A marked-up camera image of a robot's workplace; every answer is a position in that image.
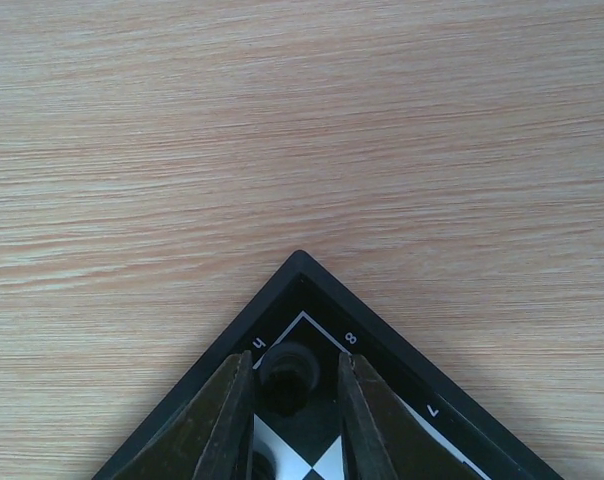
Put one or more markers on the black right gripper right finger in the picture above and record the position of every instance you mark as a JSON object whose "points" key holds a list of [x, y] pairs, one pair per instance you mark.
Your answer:
{"points": [[380, 438]]}

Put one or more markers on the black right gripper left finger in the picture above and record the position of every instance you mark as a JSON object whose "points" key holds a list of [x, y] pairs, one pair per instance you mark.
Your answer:
{"points": [[212, 437]]}

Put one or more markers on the black chess rook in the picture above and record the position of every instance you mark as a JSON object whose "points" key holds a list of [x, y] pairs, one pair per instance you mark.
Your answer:
{"points": [[288, 374]]}

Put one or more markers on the black white chess board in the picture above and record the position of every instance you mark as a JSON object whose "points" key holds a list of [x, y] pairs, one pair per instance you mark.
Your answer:
{"points": [[305, 303]]}

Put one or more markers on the black chess piece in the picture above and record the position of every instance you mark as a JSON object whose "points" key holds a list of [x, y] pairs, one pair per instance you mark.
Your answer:
{"points": [[263, 465]]}

